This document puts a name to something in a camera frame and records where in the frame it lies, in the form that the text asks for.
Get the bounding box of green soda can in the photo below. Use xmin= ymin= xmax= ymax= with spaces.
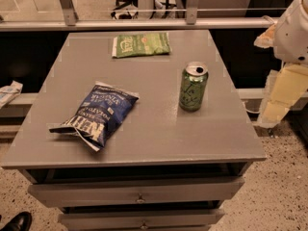
xmin=179 ymin=62 xmax=209 ymax=112

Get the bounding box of grey drawer cabinet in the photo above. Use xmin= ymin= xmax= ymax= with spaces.
xmin=0 ymin=29 xmax=268 ymax=231

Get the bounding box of metal railing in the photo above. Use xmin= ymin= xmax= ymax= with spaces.
xmin=0 ymin=0 xmax=293 ymax=32

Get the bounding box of white cable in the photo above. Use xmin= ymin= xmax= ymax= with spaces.
xmin=243 ymin=100 xmax=262 ymax=116

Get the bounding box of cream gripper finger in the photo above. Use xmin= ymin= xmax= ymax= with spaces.
xmin=257 ymin=63 xmax=308 ymax=126
xmin=254 ymin=24 xmax=276 ymax=48

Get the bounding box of grey drawer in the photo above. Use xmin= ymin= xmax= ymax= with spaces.
xmin=59 ymin=209 xmax=224 ymax=231
xmin=28 ymin=177 xmax=244 ymax=207

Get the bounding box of white packet on ledge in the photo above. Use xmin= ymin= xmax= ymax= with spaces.
xmin=0 ymin=81 xmax=23 ymax=109

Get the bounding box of green jalapeno chip bag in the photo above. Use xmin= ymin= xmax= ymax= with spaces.
xmin=112 ymin=33 xmax=171 ymax=59

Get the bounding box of upper grey drawer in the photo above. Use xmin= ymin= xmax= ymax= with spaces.
xmin=28 ymin=177 xmax=244 ymax=207

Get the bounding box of black leather shoe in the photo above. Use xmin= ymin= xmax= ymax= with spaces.
xmin=0 ymin=212 xmax=33 ymax=231

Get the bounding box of lower grey drawer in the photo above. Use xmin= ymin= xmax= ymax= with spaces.
xmin=59 ymin=209 xmax=224 ymax=231

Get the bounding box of blue kettle chip bag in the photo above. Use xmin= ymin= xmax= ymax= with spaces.
xmin=49 ymin=81 xmax=140 ymax=152

